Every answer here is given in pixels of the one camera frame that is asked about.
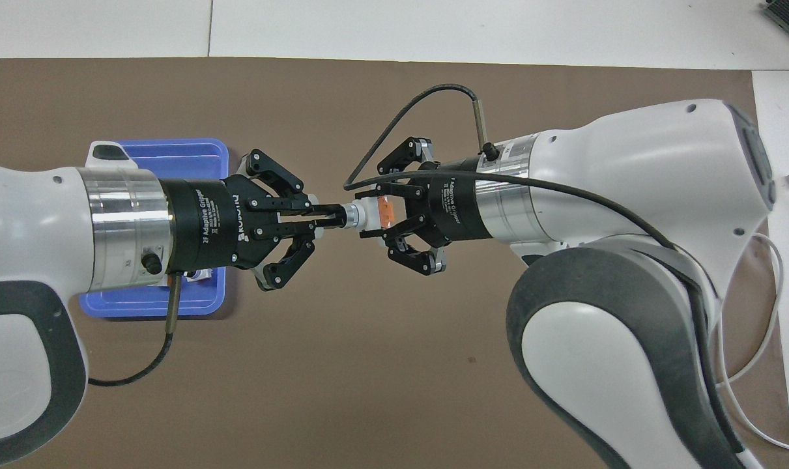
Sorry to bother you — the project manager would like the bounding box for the orange white rotary switch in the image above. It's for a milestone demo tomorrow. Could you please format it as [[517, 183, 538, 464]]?
[[339, 199, 395, 232]]

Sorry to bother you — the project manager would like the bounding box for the brown paper table mat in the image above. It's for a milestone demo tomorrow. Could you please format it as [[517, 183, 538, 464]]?
[[0, 57, 789, 469]]

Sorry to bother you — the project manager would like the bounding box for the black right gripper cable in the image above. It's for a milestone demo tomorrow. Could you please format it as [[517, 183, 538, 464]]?
[[343, 83, 727, 457]]

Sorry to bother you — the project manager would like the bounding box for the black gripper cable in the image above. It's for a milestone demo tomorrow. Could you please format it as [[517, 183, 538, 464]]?
[[87, 272, 185, 388], [343, 83, 727, 457]]

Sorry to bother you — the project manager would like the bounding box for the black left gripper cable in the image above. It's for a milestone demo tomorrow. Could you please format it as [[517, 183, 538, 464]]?
[[87, 272, 185, 388]]

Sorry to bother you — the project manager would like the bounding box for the blue plastic tray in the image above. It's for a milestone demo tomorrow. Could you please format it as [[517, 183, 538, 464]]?
[[78, 138, 230, 319]]

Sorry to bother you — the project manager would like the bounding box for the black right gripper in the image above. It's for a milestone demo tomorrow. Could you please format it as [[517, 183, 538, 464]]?
[[354, 137, 500, 276]]

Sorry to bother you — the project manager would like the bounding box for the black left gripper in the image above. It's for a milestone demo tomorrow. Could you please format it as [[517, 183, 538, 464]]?
[[160, 148, 347, 292]]

